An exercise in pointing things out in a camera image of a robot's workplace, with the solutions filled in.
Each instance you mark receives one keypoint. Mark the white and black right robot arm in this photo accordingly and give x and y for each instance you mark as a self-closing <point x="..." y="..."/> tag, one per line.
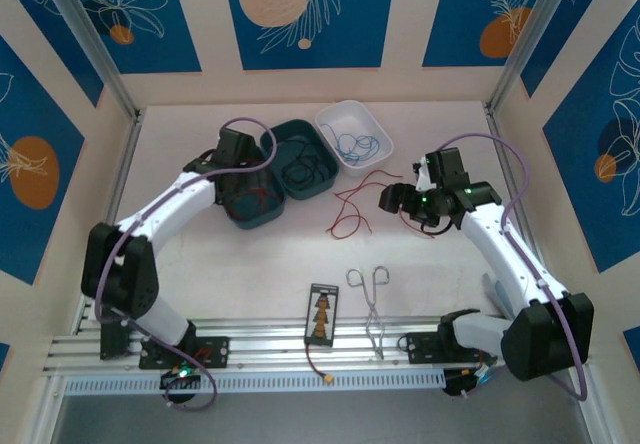
<point x="500" y="249"/>

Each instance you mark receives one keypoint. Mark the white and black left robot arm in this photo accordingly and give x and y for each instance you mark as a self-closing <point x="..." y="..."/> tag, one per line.
<point x="165" y="204"/>

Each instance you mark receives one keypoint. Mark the large teal plastic container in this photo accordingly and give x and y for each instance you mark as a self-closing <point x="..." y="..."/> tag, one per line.
<point x="272" y="216"/>

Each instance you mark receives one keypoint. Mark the small teal plastic container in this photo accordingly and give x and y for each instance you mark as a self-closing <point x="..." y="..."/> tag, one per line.
<point x="300" y="192"/>

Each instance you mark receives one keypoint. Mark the white plastic container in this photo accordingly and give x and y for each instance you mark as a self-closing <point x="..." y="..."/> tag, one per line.
<point x="350" y="116"/>

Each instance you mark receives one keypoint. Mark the light blue case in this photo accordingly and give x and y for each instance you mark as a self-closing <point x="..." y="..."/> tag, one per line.
<point x="500" y="296"/>

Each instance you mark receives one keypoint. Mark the black board with orange connectors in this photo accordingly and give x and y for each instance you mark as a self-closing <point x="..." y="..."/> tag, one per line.
<point x="320" y="314"/>

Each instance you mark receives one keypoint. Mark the small black controller board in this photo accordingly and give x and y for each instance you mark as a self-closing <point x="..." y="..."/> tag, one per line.
<point x="180" y="376"/>
<point x="465" y="376"/>

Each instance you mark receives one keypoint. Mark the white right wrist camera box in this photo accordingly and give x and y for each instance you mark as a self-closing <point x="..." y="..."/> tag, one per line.
<point x="424" y="176"/>

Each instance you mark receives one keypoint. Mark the aluminium side rail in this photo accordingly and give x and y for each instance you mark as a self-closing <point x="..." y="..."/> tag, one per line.
<point x="125" y="164"/>
<point x="495" y="118"/>

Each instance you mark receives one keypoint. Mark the aluminium rail frame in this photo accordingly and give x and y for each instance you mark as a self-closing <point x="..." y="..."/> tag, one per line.
<point x="280" y="336"/>

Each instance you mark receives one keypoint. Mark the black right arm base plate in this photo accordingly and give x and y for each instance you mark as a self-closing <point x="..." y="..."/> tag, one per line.
<point x="422" y="346"/>

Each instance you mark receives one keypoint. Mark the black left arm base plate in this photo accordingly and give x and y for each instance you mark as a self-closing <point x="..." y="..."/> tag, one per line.
<point x="217" y="351"/>

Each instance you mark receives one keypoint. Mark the aluminium corner post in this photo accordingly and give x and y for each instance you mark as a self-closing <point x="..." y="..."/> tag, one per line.
<point x="90" y="39"/>
<point x="530" y="34"/>

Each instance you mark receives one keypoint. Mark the black bracket on rail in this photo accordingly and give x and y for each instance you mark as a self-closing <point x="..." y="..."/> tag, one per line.
<point x="115" y="339"/>

